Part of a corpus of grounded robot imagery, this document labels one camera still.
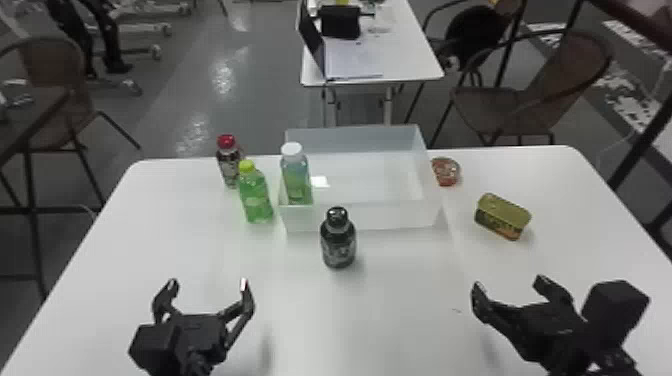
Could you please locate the yellow can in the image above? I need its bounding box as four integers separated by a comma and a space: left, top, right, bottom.
473, 191, 533, 242

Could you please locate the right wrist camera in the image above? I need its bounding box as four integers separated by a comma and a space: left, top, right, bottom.
580, 279, 652, 349

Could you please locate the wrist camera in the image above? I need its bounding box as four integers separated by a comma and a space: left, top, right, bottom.
580, 279, 652, 349
127, 322, 183, 372

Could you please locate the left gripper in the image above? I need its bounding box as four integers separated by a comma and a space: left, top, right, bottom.
151, 278, 256, 365

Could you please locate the red capped dark bottle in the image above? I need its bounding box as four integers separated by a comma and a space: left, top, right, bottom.
215, 133, 244, 190

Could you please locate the white side table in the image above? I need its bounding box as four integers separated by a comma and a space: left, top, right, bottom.
294, 0, 446, 127

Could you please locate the black bag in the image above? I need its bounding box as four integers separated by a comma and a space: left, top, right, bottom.
319, 4, 363, 41

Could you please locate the clear box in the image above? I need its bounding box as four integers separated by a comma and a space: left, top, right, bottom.
277, 123, 445, 234

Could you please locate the brown chair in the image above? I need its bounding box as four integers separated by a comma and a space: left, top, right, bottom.
0, 35, 143, 212
428, 28, 615, 149

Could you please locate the white paper sheet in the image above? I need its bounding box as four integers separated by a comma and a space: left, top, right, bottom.
322, 37, 386, 82

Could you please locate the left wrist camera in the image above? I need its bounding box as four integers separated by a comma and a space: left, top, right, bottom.
127, 322, 183, 372

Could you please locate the red can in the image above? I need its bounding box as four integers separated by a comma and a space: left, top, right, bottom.
430, 156, 463, 188

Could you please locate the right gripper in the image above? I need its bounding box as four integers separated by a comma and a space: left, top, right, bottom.
470, 274, 596, 370

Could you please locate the black chair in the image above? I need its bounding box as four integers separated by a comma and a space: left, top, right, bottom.
403, 0, 528, 125

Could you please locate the white capped pale green bottle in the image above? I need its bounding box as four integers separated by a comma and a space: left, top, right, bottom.
279, 141, 314, 206

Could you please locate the black bottle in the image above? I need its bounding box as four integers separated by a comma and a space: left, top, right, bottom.
319, 205, 358, 271

